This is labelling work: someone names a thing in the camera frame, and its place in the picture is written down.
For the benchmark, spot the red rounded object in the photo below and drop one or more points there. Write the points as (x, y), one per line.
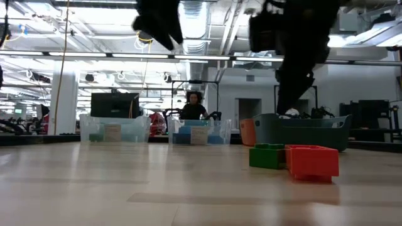
(157, 122)

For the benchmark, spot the orange plastic bin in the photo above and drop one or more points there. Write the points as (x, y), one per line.
(247, 128)

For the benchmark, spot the teal plastic bin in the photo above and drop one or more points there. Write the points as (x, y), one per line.
(314, 135)

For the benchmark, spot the black equipment rack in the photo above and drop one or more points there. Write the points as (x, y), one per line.
(367, 113)

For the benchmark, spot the clear plastic bin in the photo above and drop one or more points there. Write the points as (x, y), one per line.
(220, 128)
(132, 132)

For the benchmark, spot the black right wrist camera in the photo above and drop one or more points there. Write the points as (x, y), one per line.
(264, 33)

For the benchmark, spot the black aluminium table frame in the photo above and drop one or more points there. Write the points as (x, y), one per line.
(37, 139)

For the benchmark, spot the black round ceiling fixture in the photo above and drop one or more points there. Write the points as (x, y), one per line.
(145, 37)

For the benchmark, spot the orange rectangular toy brick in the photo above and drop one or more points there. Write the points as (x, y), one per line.
(314, 163)

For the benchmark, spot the black rectangular monitor back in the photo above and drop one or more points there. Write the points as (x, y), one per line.
(113, 105)

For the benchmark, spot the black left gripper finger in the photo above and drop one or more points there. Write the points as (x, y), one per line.
(154, 31)
(176, 29)

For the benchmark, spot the small green toy block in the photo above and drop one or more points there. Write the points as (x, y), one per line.
(95, 137)
(267, 158)

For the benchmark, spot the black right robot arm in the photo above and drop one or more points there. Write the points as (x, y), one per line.
(307, 7)

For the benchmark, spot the person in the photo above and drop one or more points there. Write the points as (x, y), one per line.
(292, 112)
(193, 111)

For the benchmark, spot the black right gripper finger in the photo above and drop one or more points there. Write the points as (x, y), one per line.
(303, 89)
(285, 94)

